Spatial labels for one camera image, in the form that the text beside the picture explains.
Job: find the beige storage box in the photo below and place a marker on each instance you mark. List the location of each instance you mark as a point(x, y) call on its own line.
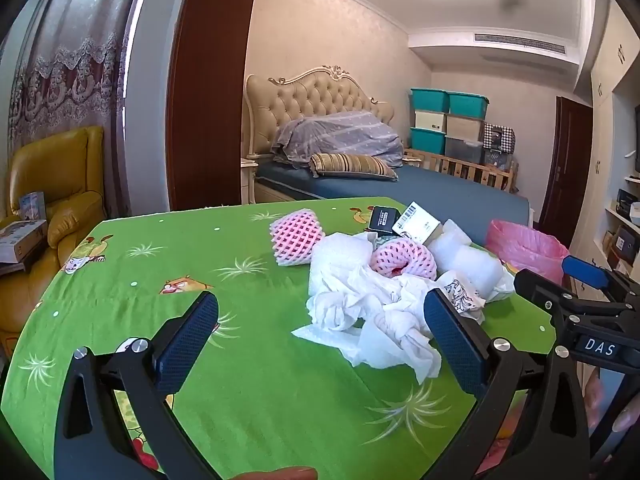
point(430, 120)
point(465, 126)

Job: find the person's left hand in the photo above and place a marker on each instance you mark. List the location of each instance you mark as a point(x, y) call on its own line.
point(285, 475)

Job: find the lace curtain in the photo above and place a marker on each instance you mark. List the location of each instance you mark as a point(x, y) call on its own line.
point(65, 60)

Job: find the flat white cardboard box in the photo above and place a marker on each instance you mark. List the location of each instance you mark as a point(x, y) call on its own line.
point(20, 242)

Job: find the printed paper napkin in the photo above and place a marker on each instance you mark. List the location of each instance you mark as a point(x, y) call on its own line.
point(462, 295)

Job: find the white tissue pile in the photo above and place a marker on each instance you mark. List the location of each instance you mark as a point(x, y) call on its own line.
point(390, 330)

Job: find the person's right hand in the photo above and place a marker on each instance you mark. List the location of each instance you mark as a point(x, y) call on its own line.
point(629, 416)

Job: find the wooden crib rail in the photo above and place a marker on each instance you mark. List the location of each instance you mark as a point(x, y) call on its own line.
point(470, 170)

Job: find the black product box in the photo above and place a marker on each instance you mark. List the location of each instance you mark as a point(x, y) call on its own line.
point(382, 219)

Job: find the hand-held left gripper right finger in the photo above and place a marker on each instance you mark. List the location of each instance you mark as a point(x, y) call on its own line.
point(457, 345)

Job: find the white built-in cabinet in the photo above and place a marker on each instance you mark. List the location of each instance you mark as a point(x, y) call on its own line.
point(610, 110)

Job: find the black white checkered bag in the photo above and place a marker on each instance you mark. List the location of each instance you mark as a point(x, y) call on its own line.
point(499, 136)

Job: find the small blue white box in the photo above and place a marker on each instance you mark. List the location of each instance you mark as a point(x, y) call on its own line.
point(32, 206)

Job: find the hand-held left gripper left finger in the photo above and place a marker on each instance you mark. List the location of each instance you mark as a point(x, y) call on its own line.
point(186, 345)

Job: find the brown wooden panel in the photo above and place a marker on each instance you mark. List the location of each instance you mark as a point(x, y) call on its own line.
point(210, 85)

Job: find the green printed tablecloth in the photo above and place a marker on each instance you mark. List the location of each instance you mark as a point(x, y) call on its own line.
point(250, 410)

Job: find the grey-blue quilt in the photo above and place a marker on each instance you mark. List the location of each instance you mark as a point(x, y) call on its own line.
point(345, 135)

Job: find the pink foam fruit net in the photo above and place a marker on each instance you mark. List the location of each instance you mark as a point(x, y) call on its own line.
point(296, 236)
point(400, 257)

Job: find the yellow box with white label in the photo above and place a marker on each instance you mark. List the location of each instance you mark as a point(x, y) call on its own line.
point(417, 221)

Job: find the yellow leather armchair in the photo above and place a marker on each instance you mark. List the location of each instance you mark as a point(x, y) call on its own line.
point(65, 175)

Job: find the striped pillow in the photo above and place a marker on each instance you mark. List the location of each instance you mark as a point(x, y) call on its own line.
point(352, 166)

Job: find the beige tufted headboard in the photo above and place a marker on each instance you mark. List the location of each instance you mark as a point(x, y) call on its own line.
point(310, 95)

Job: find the air conditioner vent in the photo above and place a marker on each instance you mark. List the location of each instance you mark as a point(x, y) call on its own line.
point(520, 43)

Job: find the bed with blue sheet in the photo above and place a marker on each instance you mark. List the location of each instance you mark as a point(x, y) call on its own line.
point(450, 195)

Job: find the white nightstand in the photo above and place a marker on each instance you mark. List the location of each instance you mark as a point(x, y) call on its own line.
point(248, 180)

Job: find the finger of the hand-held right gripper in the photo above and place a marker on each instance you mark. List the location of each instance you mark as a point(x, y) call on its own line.
point(585, 271)
point(550, 295)

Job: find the pink plastic bag lined bin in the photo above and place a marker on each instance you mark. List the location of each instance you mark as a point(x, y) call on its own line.
point(525, 250)

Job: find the teal storage box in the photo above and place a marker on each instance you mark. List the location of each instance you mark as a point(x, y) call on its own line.
point(427, 141)
point(467, 104)
point(429, 100)

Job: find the black electronic device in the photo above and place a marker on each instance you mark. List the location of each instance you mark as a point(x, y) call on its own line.
point(629, 205)

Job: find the grey translucent storage box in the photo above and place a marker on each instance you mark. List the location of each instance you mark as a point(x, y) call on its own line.
point(464, 149)

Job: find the brown door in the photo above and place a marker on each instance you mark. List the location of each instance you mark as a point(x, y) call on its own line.
point(565, 160)

